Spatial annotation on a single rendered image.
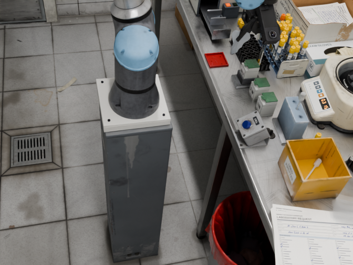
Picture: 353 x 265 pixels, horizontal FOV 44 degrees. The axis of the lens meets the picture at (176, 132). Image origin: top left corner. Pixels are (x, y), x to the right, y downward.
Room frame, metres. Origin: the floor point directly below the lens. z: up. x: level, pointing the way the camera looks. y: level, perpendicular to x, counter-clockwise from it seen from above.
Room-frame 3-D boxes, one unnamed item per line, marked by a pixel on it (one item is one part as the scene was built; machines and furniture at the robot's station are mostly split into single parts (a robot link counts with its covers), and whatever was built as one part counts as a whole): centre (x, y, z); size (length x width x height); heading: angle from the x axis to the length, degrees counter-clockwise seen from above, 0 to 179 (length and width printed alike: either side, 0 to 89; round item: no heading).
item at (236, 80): (1.09, -0.21, 0.89); 0.09 x 0.05 x 0.04; 109
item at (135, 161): (0.91, 0.14, 0.44); 0.20 x 0.20 x 0.87; 19
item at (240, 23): (1.23, -0.22, 0.93); 0.17 x 0.09 x 0.11; 19
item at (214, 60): (1.18, -0.10, 0.88); 0.07 x 0.07 x 0.01; 19
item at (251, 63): (1.09, -0.21, 0.95); 0.05 x 0.04 x 0.01; 109
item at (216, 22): (1.38, -0.08, 0.92); 0.21 x 0.07 x 0.05; 19
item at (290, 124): (0.89, -0.33, 0.92); 0.10 x 0.07 x 0.10; 13
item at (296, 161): (0.72, -0.37, 0.93); 0.13 x 0.13 x 0.10; 15
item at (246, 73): (1.09, -0.21, 0.92); 0.05 x 0.04 x 0.06; 109
